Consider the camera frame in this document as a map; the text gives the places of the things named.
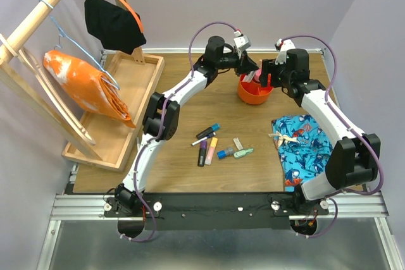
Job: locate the blue shark print shorts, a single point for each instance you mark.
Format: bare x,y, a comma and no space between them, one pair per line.
303,148

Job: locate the aluminium rail frame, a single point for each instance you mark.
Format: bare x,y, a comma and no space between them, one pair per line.
91,208

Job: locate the purple cap black highlighter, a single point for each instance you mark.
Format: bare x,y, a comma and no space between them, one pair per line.
202,153

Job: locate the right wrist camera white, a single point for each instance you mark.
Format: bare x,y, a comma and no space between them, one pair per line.
282,46

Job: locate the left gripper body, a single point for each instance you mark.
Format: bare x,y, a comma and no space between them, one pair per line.
238,69

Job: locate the white marker thin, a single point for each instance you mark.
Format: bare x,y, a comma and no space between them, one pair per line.
212,134

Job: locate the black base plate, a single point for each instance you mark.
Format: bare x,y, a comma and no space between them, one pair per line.
209,211

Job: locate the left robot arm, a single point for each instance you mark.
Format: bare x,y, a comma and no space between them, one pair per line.
160,121

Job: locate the yellow cap pink highlighter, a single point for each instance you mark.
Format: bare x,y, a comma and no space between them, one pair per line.
211,151

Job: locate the green highlighter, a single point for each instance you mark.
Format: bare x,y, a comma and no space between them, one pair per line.
242,153

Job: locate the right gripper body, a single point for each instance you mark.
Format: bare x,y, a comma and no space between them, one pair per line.
269,66

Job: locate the blue cap grey glue stick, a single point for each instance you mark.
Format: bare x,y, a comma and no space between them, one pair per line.
229,151

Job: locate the pink cap glue stick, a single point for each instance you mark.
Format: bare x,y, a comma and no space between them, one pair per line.
257,76

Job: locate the wooden clothes rack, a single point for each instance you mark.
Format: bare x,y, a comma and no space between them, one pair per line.
59,116

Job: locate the small beige eraser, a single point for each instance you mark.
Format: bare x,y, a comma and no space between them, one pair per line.
238,144

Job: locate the black cloth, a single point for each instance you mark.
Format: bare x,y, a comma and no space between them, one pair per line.
114,26

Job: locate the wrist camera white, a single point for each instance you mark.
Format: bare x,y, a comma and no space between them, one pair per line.
242,42
282,46

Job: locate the orange round organizer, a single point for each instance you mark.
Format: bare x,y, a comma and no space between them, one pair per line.
252,93

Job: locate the wooden tray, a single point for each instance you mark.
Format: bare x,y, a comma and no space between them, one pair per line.
114,134

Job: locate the blue wire hanger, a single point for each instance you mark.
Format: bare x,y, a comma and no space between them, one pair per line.
62,34

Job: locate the blue cap black highlighter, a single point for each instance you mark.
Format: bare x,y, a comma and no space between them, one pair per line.
208,131

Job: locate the blue cap white marker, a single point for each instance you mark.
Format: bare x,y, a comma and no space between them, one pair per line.
250,77

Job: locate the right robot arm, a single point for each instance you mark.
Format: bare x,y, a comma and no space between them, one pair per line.
355,156

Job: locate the orange tie-dye cloth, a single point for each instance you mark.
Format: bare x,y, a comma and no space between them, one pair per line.
87,86

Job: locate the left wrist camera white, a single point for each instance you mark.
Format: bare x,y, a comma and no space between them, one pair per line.
242,42

